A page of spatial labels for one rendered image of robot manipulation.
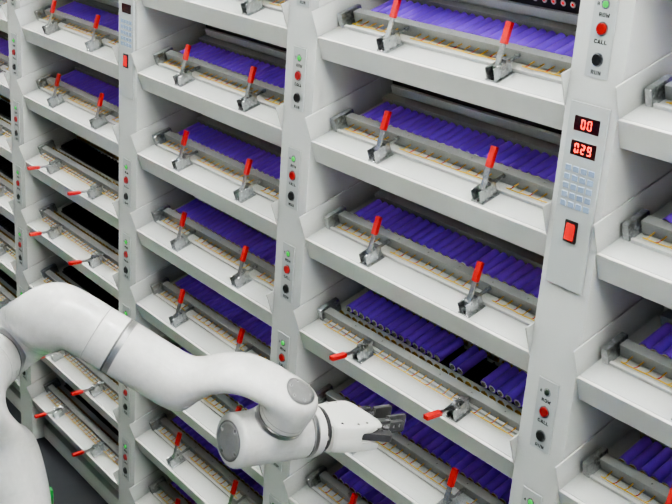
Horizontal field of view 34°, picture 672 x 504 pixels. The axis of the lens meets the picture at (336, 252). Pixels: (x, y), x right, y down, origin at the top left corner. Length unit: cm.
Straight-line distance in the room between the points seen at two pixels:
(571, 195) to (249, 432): 58
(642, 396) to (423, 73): 64
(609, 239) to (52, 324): 82
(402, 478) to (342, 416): 42
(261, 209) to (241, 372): 77
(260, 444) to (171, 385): 16
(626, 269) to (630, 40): 32
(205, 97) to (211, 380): 97
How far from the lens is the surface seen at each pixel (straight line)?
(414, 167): 192
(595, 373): 170
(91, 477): 348
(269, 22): 219
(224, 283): 245
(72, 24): 315
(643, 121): 156
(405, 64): 187
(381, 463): 216
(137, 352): 162
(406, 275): 198
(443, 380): 198
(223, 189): 242
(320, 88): 209
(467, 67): 180
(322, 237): 215
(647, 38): 159
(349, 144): 205
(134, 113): 271
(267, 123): 222
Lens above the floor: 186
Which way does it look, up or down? 20 degrees down
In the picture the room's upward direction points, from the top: 4 degrees clockwise
